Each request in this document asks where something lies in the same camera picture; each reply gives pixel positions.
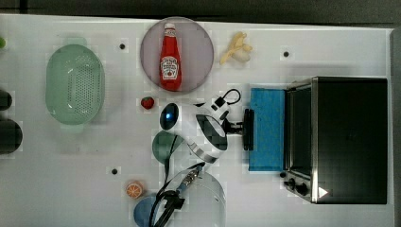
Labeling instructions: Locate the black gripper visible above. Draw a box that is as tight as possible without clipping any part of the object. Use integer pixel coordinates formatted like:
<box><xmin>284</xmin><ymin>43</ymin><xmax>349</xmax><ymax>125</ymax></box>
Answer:
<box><xmin>220</xmin><ymin>111</ymin><xmax>244</xmax><ymax>134</ymax></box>

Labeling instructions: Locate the black toaster oven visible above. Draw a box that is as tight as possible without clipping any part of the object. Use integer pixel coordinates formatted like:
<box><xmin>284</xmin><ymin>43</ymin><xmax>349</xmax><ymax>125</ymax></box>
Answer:
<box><xmin>241</xmin><ymin>76</ymin><xmax>389</xmax><ymax>205</ymax></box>

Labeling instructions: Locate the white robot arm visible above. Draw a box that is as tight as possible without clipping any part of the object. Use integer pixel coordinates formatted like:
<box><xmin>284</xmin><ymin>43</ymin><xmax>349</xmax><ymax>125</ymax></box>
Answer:
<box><xmin>153</xmin><ymin>96</ymin><xmax>230</xmax><ymax>227</ymax></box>

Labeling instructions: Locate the peeled toy banana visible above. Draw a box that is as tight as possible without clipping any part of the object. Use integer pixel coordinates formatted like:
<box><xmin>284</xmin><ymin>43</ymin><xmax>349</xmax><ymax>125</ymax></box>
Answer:
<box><xmin>219</xmin><ymin>31</ymin><xmax>253</xmax><ymax>65</ymax></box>

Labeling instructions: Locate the grey round plate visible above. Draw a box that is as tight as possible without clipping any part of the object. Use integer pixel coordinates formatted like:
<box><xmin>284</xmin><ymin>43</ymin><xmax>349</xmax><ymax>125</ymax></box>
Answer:
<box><xmin>140</xmin><ymin>17</ymin><xmax>214</xmax><ymax>92</ymax></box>

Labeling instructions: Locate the red ketchup bottle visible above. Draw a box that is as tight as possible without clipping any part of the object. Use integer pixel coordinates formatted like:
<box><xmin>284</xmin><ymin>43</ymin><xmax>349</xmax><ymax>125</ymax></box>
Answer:
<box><xmin>159</xmin><ymin>23</ymin><xmax>182</xmax><ymax>91</ymax></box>

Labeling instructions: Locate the red strawberry near plate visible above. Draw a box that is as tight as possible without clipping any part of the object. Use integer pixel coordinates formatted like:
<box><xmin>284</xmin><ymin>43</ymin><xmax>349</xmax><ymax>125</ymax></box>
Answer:
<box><xmin>141</xmin><ymin>96</ymin><xmax>155</xmax><ymax>110</ymax></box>

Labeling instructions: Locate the orange slice toy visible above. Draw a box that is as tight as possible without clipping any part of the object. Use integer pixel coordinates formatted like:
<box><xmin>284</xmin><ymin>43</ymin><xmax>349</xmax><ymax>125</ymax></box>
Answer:
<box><xmin>126</xmin><ymin>181</ymin><xmax>145</xmax><ymax>199</ymax></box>

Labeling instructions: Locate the blue cup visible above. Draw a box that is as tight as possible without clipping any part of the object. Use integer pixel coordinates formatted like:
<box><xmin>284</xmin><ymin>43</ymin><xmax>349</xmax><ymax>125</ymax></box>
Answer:
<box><xmin>133</xmin><ymin>194</ymin><xmax>156</xmax><ymax>227</ymax></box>

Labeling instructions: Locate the green perforated colander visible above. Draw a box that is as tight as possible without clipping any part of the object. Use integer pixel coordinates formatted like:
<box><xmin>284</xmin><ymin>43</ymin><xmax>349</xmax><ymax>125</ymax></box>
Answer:
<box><xmin>45</xmin><ymin>38</ymin><xmax>105</xmax><ymax>126</ymax></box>

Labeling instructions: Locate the large black pan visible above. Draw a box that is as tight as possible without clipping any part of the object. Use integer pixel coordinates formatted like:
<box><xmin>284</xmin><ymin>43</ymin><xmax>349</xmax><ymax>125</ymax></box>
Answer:
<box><xmin>0</xmin><ymin>120</ymin><xmax>23</xmax><ymax>154</ymax></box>

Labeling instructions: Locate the small black pot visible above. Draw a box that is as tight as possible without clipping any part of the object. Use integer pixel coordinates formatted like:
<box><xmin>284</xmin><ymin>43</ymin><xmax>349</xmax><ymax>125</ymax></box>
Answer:
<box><xmin>0</xmin><ymin>90</ymin><xmax>12</xmax><ymax>111</ymax></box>

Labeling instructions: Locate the green cylinder at table edge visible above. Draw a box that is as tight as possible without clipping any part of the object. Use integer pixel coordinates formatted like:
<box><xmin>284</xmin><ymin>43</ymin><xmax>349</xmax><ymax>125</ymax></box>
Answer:
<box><xmin>0</xmin><ymin>37</ymin><xmax>7</xmax><ymax>49</ymax></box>

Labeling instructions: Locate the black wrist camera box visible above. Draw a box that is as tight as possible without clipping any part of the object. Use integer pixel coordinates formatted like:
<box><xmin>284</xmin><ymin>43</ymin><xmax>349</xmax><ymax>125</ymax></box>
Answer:
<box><xmin>212</xmin><ymin>88</ymin><xmax>241</xmax><ymax>110</ymax></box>

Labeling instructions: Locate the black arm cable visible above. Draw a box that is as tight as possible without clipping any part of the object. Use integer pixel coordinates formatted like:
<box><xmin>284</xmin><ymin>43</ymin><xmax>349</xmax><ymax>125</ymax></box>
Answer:
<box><xmin>148</xmin><ymin>135</ymin><xmax>206</xmax><ymax>227</ymax></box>

